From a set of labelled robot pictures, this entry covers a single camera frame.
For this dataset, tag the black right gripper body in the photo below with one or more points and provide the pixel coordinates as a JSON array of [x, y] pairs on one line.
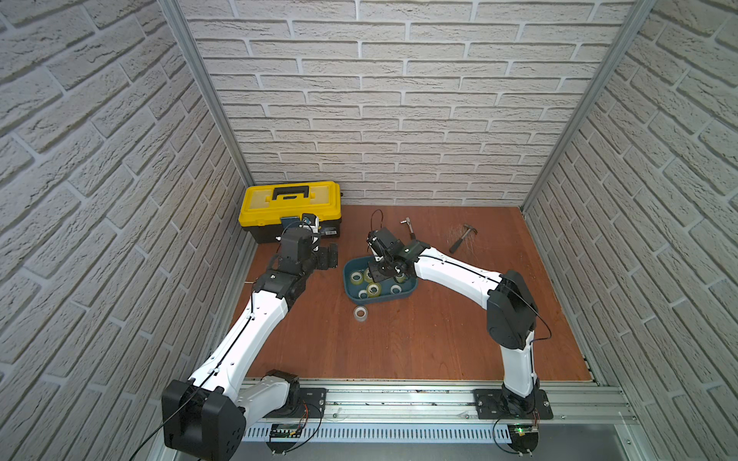
[[380, 270]]

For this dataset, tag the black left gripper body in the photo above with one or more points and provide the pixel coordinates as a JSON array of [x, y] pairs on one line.
[[328, 255]]

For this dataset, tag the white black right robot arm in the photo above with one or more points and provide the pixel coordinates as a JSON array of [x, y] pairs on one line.
[[511, 312]]

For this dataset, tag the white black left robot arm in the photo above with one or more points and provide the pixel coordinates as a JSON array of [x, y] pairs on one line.
[[205, 416]]

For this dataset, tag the teal plastic storage box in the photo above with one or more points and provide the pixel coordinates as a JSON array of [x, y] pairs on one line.
[[352, 291]]

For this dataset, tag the red black ratchet wrench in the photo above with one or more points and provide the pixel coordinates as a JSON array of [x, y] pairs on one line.
[[407, 222]]

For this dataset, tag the yellow black toolbox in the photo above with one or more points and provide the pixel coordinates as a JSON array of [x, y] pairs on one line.
[[267, 210]]

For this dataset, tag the left green circuit board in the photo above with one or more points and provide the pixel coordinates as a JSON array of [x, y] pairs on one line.
[[286, 431]]

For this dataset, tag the right circuit board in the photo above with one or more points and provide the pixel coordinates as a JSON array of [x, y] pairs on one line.
[[523, 439]]

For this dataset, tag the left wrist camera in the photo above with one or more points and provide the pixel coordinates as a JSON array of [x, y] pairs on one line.
[[311, 221]]

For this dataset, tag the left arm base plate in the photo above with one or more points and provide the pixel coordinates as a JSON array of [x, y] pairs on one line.
[[310, 401]]

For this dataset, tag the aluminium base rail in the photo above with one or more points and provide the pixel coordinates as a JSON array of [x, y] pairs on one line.
[[375, 411]]

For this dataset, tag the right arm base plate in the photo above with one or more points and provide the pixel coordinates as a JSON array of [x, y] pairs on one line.
[[493, 404]]

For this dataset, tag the left corner aluminium post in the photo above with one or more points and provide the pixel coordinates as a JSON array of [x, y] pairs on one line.
[[177, 22]]

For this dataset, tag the corner aluminium post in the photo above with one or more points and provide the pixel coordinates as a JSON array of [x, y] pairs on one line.
[[177, 22], [633, 23]]

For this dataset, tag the right corner aluminium post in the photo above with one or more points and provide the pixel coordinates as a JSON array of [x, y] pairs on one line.
[[633, 23]]

